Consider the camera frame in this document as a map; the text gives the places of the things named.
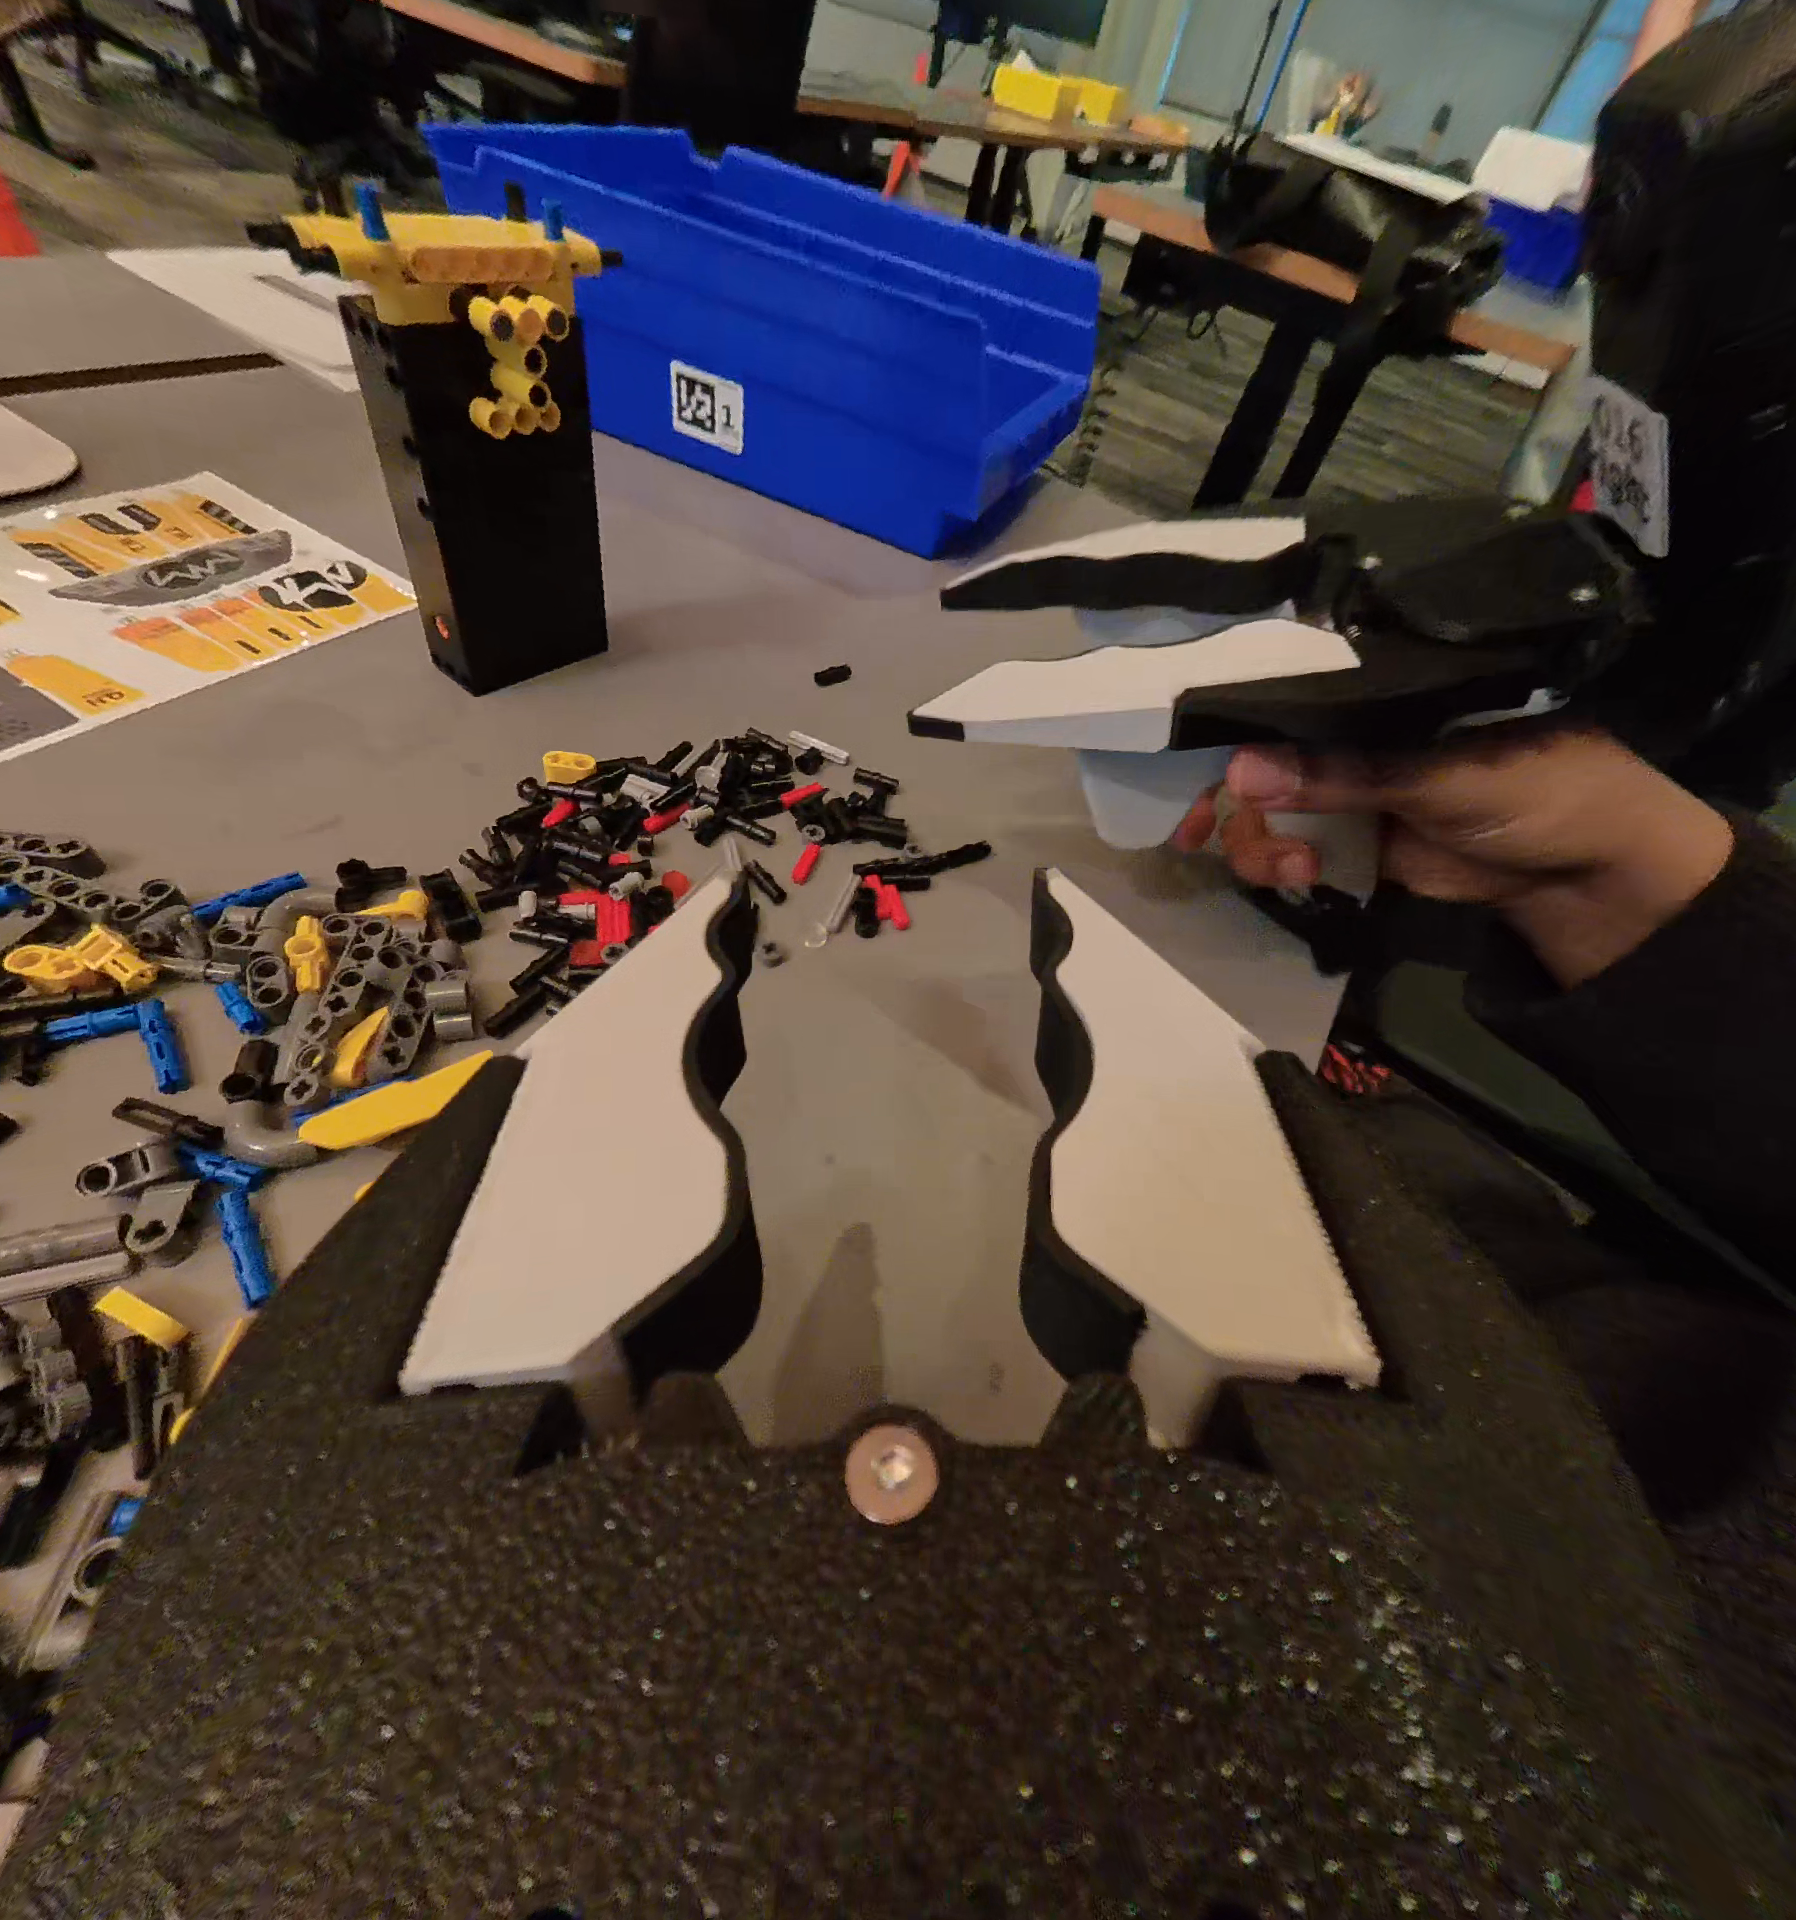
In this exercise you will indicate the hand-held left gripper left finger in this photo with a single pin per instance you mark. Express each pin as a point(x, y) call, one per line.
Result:
point(583, 1171)

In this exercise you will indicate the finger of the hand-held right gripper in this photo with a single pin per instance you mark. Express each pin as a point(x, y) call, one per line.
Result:
point(1123, 691)
point(1213, 542)

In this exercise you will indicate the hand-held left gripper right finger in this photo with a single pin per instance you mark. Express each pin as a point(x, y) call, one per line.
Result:
point(1199, 1184)

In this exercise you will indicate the person's right forearm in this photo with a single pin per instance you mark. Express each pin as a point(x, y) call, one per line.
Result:
point(1738, 1051)

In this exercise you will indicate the person's right hand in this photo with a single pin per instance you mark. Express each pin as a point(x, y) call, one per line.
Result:
point(1528, 854)

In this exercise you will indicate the wooden side table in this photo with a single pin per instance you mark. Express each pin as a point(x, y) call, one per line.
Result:
point(1528, 349)

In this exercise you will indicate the pile of grey blue parts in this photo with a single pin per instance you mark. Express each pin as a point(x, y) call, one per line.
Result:
point(372, 960)

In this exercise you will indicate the pile of black red pins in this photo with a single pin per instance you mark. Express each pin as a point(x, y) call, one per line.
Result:
point(598, 819)

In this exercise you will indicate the black bag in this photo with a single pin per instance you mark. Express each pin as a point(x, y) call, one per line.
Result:
point(1332, 210)

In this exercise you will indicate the blue plastic bin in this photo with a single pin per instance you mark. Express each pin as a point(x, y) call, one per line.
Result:
point(839, 301)

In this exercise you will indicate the yellow storage bin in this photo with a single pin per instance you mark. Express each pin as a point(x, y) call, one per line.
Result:
point(1040, 92)

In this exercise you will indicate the black yellow brick model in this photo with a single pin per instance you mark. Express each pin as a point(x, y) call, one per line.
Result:
point(493, 525)

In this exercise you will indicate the yellow grey sticker sheet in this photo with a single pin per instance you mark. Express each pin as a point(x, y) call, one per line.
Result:
point(163, 600)

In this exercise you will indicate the white printed paper sheet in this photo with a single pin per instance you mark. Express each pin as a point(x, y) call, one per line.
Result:
point(223, 309)

